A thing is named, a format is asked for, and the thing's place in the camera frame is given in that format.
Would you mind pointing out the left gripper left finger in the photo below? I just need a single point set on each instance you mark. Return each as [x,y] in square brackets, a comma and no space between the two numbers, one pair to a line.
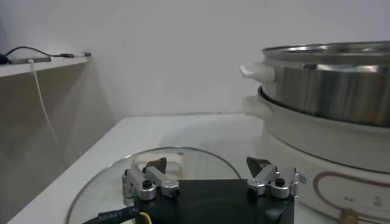
[152,178]

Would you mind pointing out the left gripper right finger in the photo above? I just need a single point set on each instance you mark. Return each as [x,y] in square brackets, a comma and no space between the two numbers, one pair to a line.
[268,176]

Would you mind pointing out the glass pot lid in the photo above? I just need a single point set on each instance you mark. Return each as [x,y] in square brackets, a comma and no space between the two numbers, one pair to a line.
[91,194]

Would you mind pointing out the perforated steel steamer basket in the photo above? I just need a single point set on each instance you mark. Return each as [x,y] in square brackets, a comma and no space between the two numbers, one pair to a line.
[335,91]

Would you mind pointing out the white electric cooker base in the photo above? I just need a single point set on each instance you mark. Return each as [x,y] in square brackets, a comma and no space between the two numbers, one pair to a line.
[320,143]

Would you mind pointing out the white side table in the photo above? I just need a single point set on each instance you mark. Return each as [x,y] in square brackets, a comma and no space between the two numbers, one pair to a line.
[45,65]

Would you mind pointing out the black smartphone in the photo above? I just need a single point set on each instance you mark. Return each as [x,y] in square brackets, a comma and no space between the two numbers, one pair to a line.
[30,60]

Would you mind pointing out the blue computer mouse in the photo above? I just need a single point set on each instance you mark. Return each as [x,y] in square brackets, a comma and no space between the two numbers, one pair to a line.
[3,58]

